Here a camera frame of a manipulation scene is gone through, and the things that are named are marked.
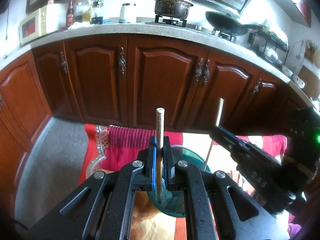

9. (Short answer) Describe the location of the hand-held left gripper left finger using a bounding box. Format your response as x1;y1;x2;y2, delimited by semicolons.
26;136;157;240

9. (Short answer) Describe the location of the yellow oil bottle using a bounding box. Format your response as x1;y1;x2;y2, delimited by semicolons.
82;0;94;22

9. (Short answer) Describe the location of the wooden cutting board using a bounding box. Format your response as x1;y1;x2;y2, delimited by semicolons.
298;65;320;98

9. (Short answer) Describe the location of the red patterned cloth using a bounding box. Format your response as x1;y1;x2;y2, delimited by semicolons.
77;124;287;185

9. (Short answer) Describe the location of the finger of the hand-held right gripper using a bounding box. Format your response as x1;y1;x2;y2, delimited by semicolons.
209;130;250;157
216;126;251;147

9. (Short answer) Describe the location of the small clear bottle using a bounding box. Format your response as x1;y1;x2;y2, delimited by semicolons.
75;2;84;23

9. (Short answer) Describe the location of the red label sauce bottle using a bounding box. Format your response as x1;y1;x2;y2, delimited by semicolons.
66;0;76;28

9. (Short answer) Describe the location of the white electric kettle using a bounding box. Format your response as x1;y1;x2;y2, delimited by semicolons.
119;3;137;23

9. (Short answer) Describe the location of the cream microwave oven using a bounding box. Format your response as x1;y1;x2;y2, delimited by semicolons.
19;3;70;47

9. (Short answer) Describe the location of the chopstick holder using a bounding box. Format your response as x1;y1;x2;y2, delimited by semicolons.
305;39;320;63

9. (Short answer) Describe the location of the black wire dish rack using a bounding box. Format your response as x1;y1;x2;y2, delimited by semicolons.
247;26;290;67

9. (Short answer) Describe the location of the wooden kitchen base cabinet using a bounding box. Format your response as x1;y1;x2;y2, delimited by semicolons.
0;34;310;220

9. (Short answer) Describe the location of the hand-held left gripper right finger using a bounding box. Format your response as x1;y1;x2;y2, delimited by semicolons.
162;136;290;240

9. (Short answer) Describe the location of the teal glass cup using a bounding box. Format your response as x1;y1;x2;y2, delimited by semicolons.
146;145;208;218

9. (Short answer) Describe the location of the speckled stone countertop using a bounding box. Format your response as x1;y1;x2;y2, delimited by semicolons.
0;17;317;105

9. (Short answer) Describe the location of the black wok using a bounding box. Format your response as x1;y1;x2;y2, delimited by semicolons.
205;11;267;37

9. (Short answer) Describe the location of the blackened pot with lid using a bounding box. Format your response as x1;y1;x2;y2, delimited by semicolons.
153;0;194;20

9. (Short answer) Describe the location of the gas stove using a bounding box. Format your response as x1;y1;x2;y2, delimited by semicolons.
145;14;238;43

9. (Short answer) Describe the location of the dark bottle with yellow cap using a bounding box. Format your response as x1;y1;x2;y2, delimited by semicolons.
91;0;104;25

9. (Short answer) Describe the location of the thick grey wooden chopstick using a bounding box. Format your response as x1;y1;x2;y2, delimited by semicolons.
155;107;165;204

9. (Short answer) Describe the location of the patterned bowl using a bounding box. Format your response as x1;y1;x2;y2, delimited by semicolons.
293;74;306;88

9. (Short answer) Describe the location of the pale wooden chopstick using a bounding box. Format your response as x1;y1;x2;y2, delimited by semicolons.
203;98;224;172

